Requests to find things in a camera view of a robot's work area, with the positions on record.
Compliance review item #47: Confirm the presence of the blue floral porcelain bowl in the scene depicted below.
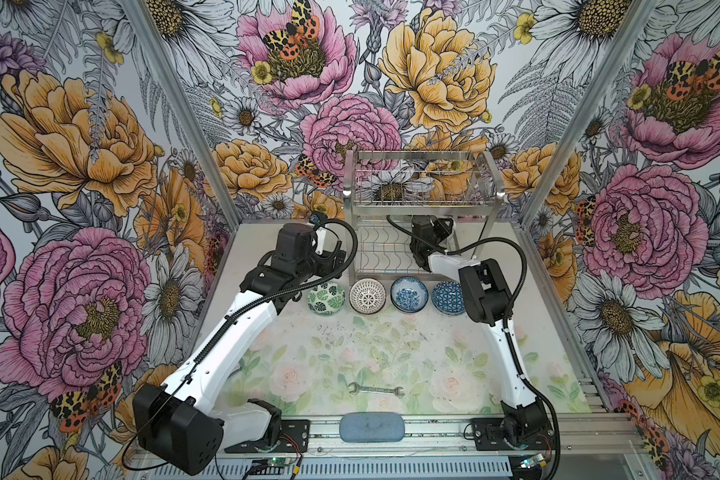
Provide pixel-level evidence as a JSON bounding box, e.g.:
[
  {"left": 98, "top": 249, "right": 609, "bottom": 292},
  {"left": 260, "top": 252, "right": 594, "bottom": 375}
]
[{"left": 390, "top": 277, "right": 429, "bottom": 313}]

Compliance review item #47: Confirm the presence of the white maroon triangle bowl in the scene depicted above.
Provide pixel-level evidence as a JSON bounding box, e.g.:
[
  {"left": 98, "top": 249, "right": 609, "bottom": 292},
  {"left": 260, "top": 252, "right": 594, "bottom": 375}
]
[{"left": 349, "top": 278, "right": 386, "bottom": 315}]

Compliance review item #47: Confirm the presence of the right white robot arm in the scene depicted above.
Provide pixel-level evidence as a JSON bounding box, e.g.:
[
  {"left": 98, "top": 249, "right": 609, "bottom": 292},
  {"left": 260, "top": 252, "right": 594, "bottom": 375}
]
[{"left": 408, "top": 215, "right": 556, "bottom": 449}]

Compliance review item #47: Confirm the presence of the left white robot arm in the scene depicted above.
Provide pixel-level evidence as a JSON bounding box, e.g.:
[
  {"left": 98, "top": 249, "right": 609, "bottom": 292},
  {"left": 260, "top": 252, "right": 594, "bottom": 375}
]
[{"left": 132, "top": 214, "right": 359, "bottom": 475}]

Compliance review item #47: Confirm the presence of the steel two-tier dish rack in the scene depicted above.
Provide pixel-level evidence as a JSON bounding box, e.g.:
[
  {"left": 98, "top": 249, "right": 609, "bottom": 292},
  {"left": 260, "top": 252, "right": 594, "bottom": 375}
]
[{"left": 343, "top": 150, "right": 507, "bottom": 282}]

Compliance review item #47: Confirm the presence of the green leaf pattern bowl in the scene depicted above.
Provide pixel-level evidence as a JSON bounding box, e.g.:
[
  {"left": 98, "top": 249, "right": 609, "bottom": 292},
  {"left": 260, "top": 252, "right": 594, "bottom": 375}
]
[{"left": 307, "top": 281, "right": 346, "bottom": 316}]

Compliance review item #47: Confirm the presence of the blue triangle pattern bowl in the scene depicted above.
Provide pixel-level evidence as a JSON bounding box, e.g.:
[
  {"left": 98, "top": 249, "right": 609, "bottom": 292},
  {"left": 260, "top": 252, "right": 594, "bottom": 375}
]
[{"left": 431, "top": 281, "right": 465, "bottom": 316}]

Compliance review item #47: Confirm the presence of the steel open-end wrench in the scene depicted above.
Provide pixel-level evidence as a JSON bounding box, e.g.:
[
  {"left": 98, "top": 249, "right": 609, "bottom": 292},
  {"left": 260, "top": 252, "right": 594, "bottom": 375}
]
[{"left": 348, "top": 382, "right": 405, "bottom": 398}]

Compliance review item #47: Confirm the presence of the blue grey oval sponge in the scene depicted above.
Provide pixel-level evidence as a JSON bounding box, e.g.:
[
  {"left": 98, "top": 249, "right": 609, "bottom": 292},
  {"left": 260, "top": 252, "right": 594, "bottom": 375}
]
[{"left": 339, "top": 412, "right": 405, "bottom": 443}]

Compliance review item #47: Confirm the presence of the right black corrugated cable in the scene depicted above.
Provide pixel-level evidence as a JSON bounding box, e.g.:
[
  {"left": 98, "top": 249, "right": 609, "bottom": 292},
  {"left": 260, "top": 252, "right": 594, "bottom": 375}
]
[{"left": 386, "top": 214, "right": 562, "bottom": 480}]

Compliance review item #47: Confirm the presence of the black corrugated cable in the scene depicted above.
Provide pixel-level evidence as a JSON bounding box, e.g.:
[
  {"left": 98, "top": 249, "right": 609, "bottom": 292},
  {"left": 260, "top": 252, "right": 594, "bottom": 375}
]
[
  {"left": 119, "top": 218, "right": 359, "bottom": 472},
  {"left": 386, "top": 214, "right": 562, "bottom": 480}
]

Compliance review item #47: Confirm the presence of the left black corrugated cable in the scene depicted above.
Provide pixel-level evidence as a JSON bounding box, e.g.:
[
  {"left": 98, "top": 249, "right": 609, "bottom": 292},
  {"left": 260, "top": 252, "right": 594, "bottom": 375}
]
[{"left": 119, "top": 218, "right": 359, "bottom": 472}]

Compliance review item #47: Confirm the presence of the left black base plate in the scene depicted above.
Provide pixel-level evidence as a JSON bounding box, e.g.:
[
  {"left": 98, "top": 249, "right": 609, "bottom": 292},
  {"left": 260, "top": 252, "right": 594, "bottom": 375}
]
[{"left": 223, "top": 419, "right": 311, "bottom": 454}]

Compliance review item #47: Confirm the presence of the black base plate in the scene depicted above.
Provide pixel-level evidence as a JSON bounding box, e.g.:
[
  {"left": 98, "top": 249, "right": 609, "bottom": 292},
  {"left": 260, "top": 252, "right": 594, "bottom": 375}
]
[
  {"left": 223, "top": 419, "right": 311, "bottom": 454},
  {"left": 463, "top": 417, "right": 556, "bottom": 452}
]

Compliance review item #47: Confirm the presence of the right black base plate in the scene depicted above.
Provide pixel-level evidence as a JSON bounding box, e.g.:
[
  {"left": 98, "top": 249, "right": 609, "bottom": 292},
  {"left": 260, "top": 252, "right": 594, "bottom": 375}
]
[{"left": 463, "top": 417, "right": 556, "bottom": 452}]

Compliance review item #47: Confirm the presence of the white vented cable duct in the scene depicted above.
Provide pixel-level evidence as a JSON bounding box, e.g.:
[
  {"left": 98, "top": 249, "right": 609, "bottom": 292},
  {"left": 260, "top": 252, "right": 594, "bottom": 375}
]
[{"left": 173, "top": 457, "right": 512, "bottom": 480}]

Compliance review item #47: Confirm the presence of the aluminium front rail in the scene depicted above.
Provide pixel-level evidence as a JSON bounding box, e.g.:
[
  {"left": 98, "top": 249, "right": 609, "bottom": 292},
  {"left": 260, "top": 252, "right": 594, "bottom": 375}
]
[{"left": 137, "top": 411, "right": 643, "bottom": 458}]

